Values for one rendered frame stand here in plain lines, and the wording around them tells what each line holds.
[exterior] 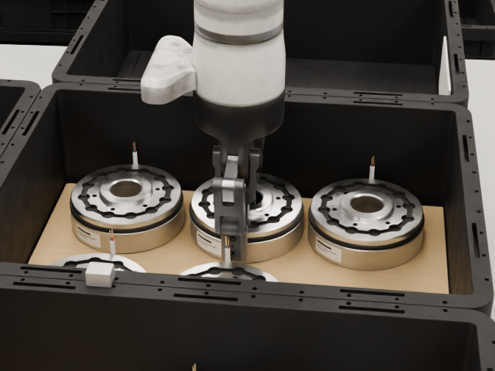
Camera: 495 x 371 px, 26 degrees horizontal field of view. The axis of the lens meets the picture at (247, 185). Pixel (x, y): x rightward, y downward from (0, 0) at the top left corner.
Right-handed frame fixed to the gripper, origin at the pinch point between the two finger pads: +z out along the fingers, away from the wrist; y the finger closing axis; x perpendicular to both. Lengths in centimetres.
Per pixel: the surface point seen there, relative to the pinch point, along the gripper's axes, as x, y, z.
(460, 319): -17.7, -19.8, -7.6
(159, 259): 6.8, -2.3, 2.5
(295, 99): -3.9, 10.5, -7.6
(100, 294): 7.1, -20.1, -7.5
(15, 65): 41, 59, 15
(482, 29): -30, 105, 26
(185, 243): 4.9, 0.4, 2.5
